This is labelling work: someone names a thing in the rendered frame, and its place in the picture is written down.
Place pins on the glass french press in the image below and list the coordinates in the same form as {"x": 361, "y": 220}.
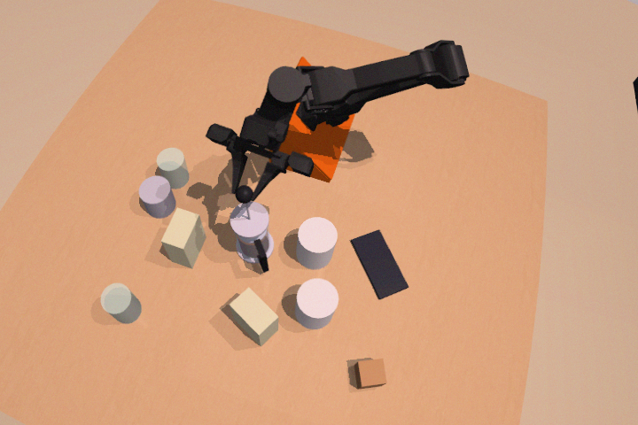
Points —
{"x": 249, "y": 222}

